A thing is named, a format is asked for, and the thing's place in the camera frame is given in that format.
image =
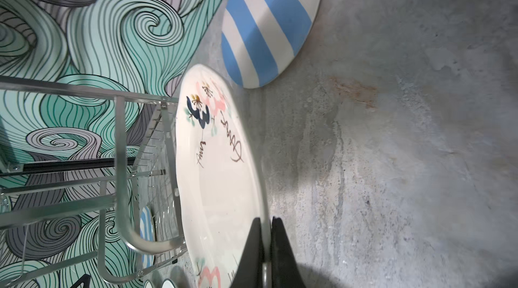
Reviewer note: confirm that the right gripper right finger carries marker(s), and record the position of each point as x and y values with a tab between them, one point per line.
285	272

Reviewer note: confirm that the blue striped plate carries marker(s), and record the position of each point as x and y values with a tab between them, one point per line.
260	38
147	232

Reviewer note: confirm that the steel two-tier dish rack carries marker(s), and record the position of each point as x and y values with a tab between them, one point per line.
71	217

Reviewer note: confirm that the cream floral plate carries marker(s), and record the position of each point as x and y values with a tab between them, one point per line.
218	180

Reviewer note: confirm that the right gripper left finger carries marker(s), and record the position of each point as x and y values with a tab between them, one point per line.
250	269

